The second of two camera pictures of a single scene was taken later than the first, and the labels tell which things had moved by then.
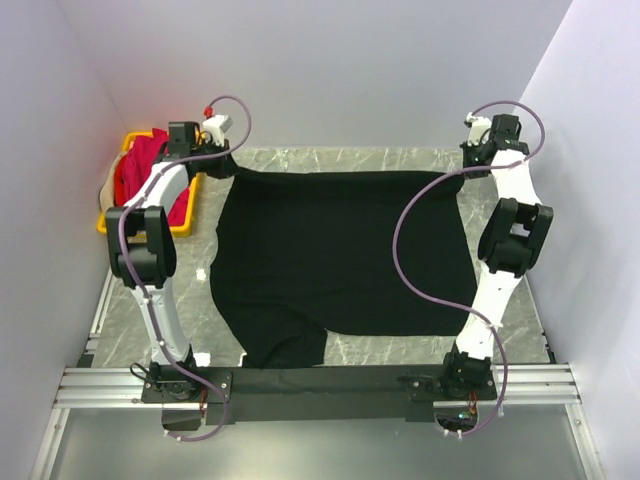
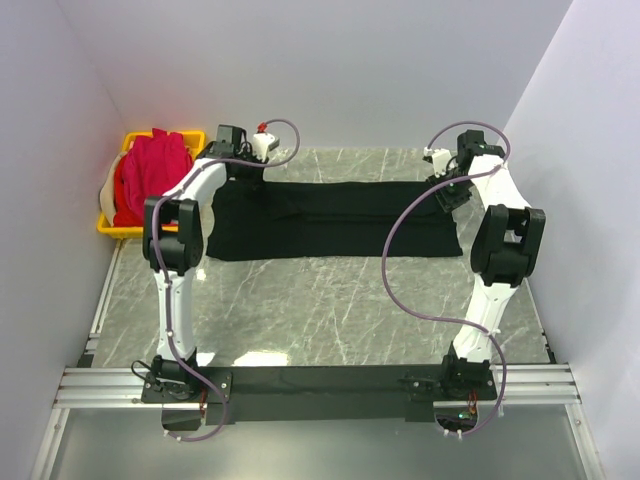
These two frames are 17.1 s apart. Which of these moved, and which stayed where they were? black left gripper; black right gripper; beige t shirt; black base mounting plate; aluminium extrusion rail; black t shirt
Moved: black right gripper; black left gripper; black t shirt
Stayed: beige t shirt; black base mounting plate; aluminium extrusion rail
